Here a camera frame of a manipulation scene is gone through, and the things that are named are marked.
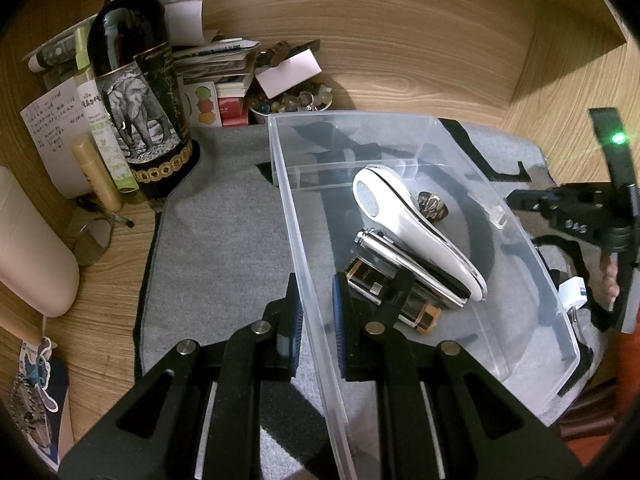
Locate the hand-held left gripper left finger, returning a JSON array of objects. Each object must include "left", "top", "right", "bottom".
[{"left": 60, "top": 272, "right": 307, "bottom": 480}]

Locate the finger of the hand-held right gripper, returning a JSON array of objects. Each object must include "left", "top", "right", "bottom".
[
  {"left": 506, "top": 184, "right": 608, "bottom": 211},
  {"left": 547, "top": 207, "right": 618, "bottom": 248}
]

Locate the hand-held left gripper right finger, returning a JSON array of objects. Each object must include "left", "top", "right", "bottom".
[{"left": 331, "top": 260, "right": 583, "bottom": 480}]

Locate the white plug adapter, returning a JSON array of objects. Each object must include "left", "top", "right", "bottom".
[{"left": 559, "top": 276, "right": 588, "bottom": 323}]

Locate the amber black perfume bottle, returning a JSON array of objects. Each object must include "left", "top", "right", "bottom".
[{"left": 345, "top": 255, "right": 442, "bottom": 333}]

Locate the silver metal cylinder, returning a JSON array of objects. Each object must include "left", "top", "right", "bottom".
[{"left": 355, "top": 227, "right": 471, "bottom": 313}]

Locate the small metal trinket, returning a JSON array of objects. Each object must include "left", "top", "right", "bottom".
[{"left": 417, "top": 191, "right": 447, "bottom": 221}]

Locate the clear plastic storage box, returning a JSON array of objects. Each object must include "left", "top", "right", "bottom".
[{"left": 267, "top": 112, "right": 587, "bottom": 480}]

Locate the white handheld device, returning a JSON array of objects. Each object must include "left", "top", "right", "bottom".
[{"left": 352, "top": 164, "right": 488, "bottom": 302}]

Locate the person's right hand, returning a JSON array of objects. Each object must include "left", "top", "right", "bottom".
[{"left": 597, "top": 255, "right": 621, "bottom": 306}]

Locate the grey patterned mat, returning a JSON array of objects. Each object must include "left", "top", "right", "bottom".
[{"left": 135, "top": 117, "right": 596, "bottom": 480}]

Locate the clear glass cup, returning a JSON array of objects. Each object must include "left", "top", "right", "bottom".
[{"left": 72, "top": 220, "right": 112, "bottom": 267}]

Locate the black pen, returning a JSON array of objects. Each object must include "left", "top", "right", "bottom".
[{"left": 76, "top": 196, "right": 135, "bottom": 227}]

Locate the bowl of stones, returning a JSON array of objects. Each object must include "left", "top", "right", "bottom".
[{"left": 248, "top": 82, "right": 335, "bottom": 125}]

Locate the small red box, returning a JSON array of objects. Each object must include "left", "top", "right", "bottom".
[{"left": 217, "top": 95, "right": 249, "bottom": 126}]

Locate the fruit sticker card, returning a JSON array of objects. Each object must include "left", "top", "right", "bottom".
[{"left": 181, "top": 81, "right": 222, "bottom": 128}]

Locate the white card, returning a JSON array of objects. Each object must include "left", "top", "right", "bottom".
[{"left": 255, "top": 50, "right": 321, "bottom": 100}]

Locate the beige stick tube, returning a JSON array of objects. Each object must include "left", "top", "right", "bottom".
[{"left": 70, "top": 139, "right": 123, "bottom": 213}]

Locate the blue cartoon sticker card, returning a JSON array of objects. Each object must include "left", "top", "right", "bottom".
[{"left": 7, "top": 337, "right": 68, "bottom": 448}]

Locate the cream plastic cylinder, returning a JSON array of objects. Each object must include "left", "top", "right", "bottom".
[{"left": 0, "top": 165, "right": 81, "bottom": 318}]

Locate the green white tube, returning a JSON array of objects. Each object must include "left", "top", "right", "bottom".
[{"left": 74, "top": 27, "right": 138, "bottom": 206}]

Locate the stack of books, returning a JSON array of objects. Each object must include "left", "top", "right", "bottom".
[{"left": 172, "top": 37, "right": 261, "bottom": 98}]

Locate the handwritten paper note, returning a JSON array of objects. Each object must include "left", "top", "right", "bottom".
[{"left": 21, "top": 85, "right": 93, "bottom": 200}]

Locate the dark wine bottle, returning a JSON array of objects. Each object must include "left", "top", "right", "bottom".
[{"left": 87, "top": 0, "right": 195, "bottom": 201}]

